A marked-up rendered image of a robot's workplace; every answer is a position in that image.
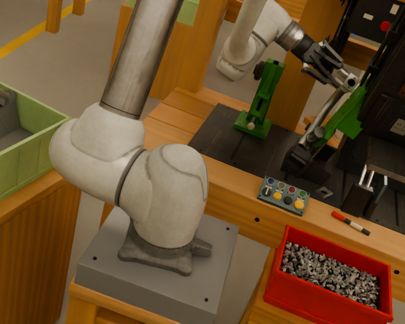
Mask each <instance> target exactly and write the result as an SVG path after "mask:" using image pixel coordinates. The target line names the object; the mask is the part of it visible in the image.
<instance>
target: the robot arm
mask: <svg viewBox="0 0 405 324"><path fill-rule="evenodd" d="M183 2H184V0H136V2H135V5H134V8H133V10H132V13H131V17H130V20H129V23H128V26H127V29H126V31H125V34H124V36H123V40H122V42H121V45H120V48H119V50H118V54H117V56H116V59H115V61H114V64H113V67H112V70H111V73H110V75H109V79H108V81H107V84H106V87H105V89H104V92H103V95H102V98H101V100H100V103H99V102H96V103H94V104H93V105H90V106H89V107H87V108H86V109H85V111H84V112H83V114H82V115H81V117H79V118H73V119H71V120H69V121H67V122H65V123H63V124H62V125H61V126H60V127H59V128H58V129H57V131H56V132H55V133H54V135H53V137H52V139H51V141H50V144H49V158H50V161H51V164H52V165H53V167H54V168H55V170H56V171H57V172H58V173H59V174H60V175H61V176H62V177H63V178H64V179H65V180H66V181H67V182H69V183H70V184H72V185H73V186H75V187H76V188H78V189H79V190H81V191H83V192H85V193H87V194H89V195H91V196H93V197H95V198H97V199H99V200H101V201H104V202H106V203H109V204H113V205H115V206H117V207H120V208H121V209H122V210H123V211H124V212H125V213H126V214H127V215H128V216H129V217H130V224H129V228H128V231H127V234H126V237H125V241H124V243H123V246H122V247H121V248H120V249H119V251H118V258H119V259H120V260H121V261H124V262H137V263H140V264H145V265H148V266H152V267H157V268H160V269H165V270H168V271H173V272H175V273H178V274H180V275H181V276H190V275H191V273H192V270H193V268H192V262H191V260H192V255H202V256H210V255H211V249H212V247H213V246H212V245H211V244H209V243H207V242H205V241H203V240H201V239H199V238H196V234H197V231H198V226H199V223H200V221H201V218H202V216H203V212H204V209H205V206H206V201H207V197H208V187H209V179H208V169H207V166H206V162H205V160H204V159H203V157H202V156H201V155H200V153H198V151H196V150H195V149H193V148H192V147H189V146H187V145H183V144H179V143H166V144H164V145H160V146H158V147H156V148H154V149H153V150H147V149H145V148H143V146H144V138H145V128H144V125H143V122H142V120H141V118H140V116H141V113H142V110H143V108H144V105H145V102H146V100H147V97H148V95H149V92H150V89H151V87H152V84H153V81H154V79H155V76H156V73H157V71H158V68H159V65H160V63H161V60H162V58H163V55H164V52H165V50H166V47H167V44H168V42H169V39H170V36H171V34H172V31H173V29H174V26H175V23H176V21H177V18H178V15H179V12H180V10H181V7H182V5H183ZM304 33H305V29H304V28H302V27H301V26H300V25H299V24H298V23H297V22H296V21H294V20H293V19H292V18H291V17H290V16H289V14H288V13H287V11H286V10H285V9H284V8H283V7H281V6H280V5H279V4H278V3H277V2H275V1H274V0H244V1H243V3H242V6H241V9H240V12H239V14H238V17H237V20H236V22H235V25H234V27H233V31H232V33H231V35H230V36H229V37H228V38H227V39H226V42H225V43H224V47H223V49H222V51H221V53H220V56H219V57H218V60H217V64H216V69H217V73H218V74H219V75H220V76H222V77H223V78H225V79H226V80H227V81H228V82H236V81H238V80H240V79H241V78H243V77H244V76H246V75H247V74H248V73H249V71H250V70H251V69H252V68H253V66H254V65H255V64H256V63H257V61H258V60H259V58H260V57H261V56H262V54H263V52H264V51H265V49H266V48H267V47H268V45H270V43H272V42H273V41H275V42H276V43H277V44H278V45H280V46H281V47H282V48H283V49H284V50H285V51H289V50H291V53H292V54H294V55H295V56H296V57H298V58H299V59H300V60H301V61H302V63H303V68H302V69H301V72H304V73H307V74H309V75H310V76H311V77H313V78H315V79H316V80H317V81H319V82H321V83H322V84H323V85H326V84H328V83H331V84H332V85H333V86H334V87H335V88H340V89H341V90H342V91H344V92H345V93H349V91H347V90H346V89H345V88H344V87H342V85H343V83H342V81H340V80H339V79H338V78H337V77H334V78H333V77H332V75H331V74H330V73H329V72H328V71H327V70H326V69H325V68H324V67H323V66H322V65H321V62H320V61H319V60H322V61H324V62H325V63H327V64H328V65H330V66H332V67H333V68H335V69H336V70H337V71H336V73H338V74H339V75H340V76H342V77H343V78H344V79H347V77H348V76H349V71H347V70H346V69H345V68H344V67H343V66H344V65H343V63H344V60H343V59H342V58H341V57H340V56H339V55H338V54H337V53H336V52H335V51H334V50H333V49H332V48H331V47H330V46H329V44H328V42H327V40H323V41H321V42H320V43H318V42H314V40H313V39H312V38H311V37H309V36H308V35H307V34H304ZM321 48H323V50H324V51H325V52H326V53H327V54H328V55H329V56H330V57H328V56H327V55H326V54H325V53H324V52H322V51H321ZM308 64H310V65H312V66H313V67H314V68H316V69H317V70H318V72H319V73H320V74H319V73H318V72H316V71H315V70H313V69H311V68H310V67H309V66H308Z"/></svg>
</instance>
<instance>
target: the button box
mask: <svg viewBox="0 0 405 324"><path fill-rule="evenodd" d="M269 178H272V177H269V176H265V178H264V180H263V183H262V186H261V187H260V190H259V193H258V195H257V199H260V200H261V201H264V202H267V203H269V204H272V205H274V206H277V207H279V208H281V209H284V210H287V211H288V212H291V213H294V214H297V215H299V216H301V217H302V215H303V213H304V211H305V207H306V205H307V202H308V200H309V196H310V193H309V192H306V191H304V190H301V189H299V188H296V187H294V186H293V187H294V188H295V192H293V193H292V192H290V191H289V188H290V187H291V185H289V184H286V183H284V182H281V181H279V180H276V179H274V183H273V184H269V183H268V179H269ZM272 179H273V178H272ZM279 183H284V185H285V187H284V188H280V187H279V186H278V184H279ZM264 188H270V189H271V194H270V195H268V196H265V195H264V194H263V189H264ZM301 191H304V192H305V193H306V196H305V197H302V196H300V192H301ZM276 192H279V193H281V195H282V197H281V199H279V200H276V199H275V198H274V196H273V195H274V194H275V193H276ZM287 196H289V197H291V198H292V203H291V204H286V203H285V202H284V199H285V198H286V197H287ZM297 200H301V201H302V202H303V203H304V206H303V208H302V209H300V210H299V209H296V208H295V207H294V203H295V201H297Z"/></svg>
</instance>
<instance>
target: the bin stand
mask: <svg viewBox="0 0 405 324"><path fill-rule="evenodd" d="M274 255H275V248H271V249H270V252H269V254H268V256H267V258H266V260H265V264H264V269H263V271H262V274H261V275H260V278H259V280H258V282H257V284H256V287H255V289H254V291H253V294H252V295H251V297H250V299H249V302H248V304H247V306H246V309H245V311H244V313H243V315H242V317H241V319H240V321H239V323H238V324H317V323H314V322H312V321H309V320H307V319H305V318H302V317H299V316H297V315H295V314H292V313H290V312H287V311H286V310H283V309H280V308H278V307H275V306H273V305H271V304H268V303H266V302H264V299H263V295H264V293H265V289H266V285H267V281H268V278H269V273H270V270H271V265H272V263H273V258H274Z"/></svg>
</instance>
